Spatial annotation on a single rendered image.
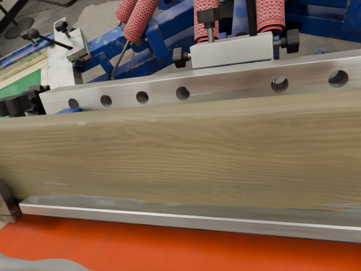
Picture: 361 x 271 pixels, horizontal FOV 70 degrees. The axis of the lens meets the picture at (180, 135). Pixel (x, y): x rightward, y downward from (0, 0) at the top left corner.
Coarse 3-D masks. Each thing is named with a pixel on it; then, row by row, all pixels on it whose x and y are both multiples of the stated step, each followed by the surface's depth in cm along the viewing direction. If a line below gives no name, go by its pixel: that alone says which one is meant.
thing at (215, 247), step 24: (216, 240) 20; (240, 240) 19; (264, 240) 19; (288, 240) 19; (312, 240) 18; (216, 264) 18; (240, 264) 17; (264, 264) 17; (288, 264) 17; (312, 264) 17; (336, 264) 16; (360, 264) 16
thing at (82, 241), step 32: (32, 224) 26; (64, 224) 25; (96, 224) 24; (128, 224) 23; (32, 256) 21; (64, 256) 21; (96, 256) 20; (128, 256) 20; (160, 256) 19; (192, 256) 19
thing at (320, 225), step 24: (72, 216) 20; (96, 216) 19; (120, 216) 18; (144, 216) 18; (168, 216) 17; (192, 216) 17; (216, 216) 16; (240, 216) 16; (264, 216) 15; (288, 216) 15; (312, 216) 15; (336, 216) 15; (360, 216) 14; (336, 240) 14; (360, 240) 14
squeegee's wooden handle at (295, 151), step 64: (0, 128) 21; (64, 128) 19; (128, 128) 17; (192, 128) 15; (256, 128) 14; (320, 128) 13; (64, 192) 21; (128, 192) 19; (192, 192) 17; (256, 192) 16; (320, 192) 15
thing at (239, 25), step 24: (168, 0) 99; (192, 0) 78; (240, 0) 71; (312, 0) 68; (336, 0) 65; (360, 0) 57; (168, 24) 77; (192, 24) 80; (240, 24) 65; (360, 24) 60; (144, 48) 78
